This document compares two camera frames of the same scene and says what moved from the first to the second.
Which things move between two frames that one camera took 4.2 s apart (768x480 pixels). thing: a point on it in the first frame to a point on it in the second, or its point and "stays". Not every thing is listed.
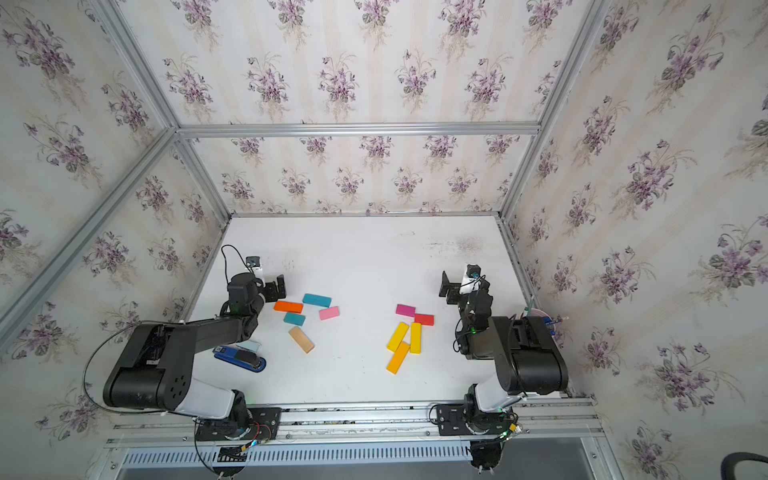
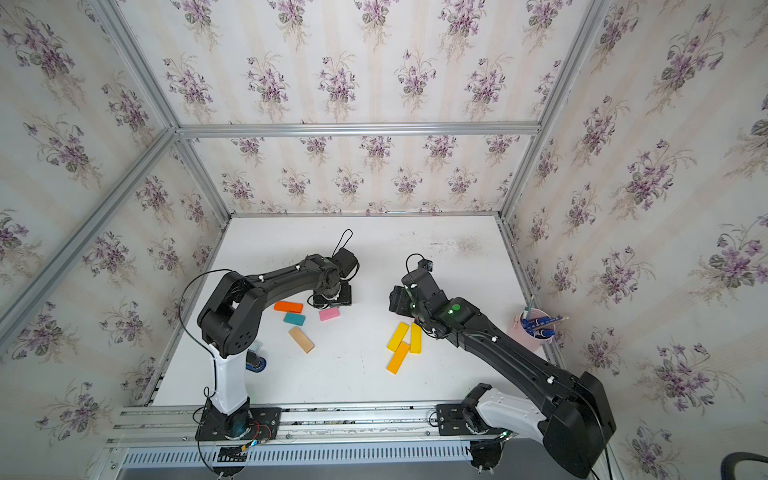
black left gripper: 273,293 to 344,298
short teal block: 293,318 stays
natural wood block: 301,339 stays
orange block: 288,306 stays
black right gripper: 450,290 to 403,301
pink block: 329,313 stays
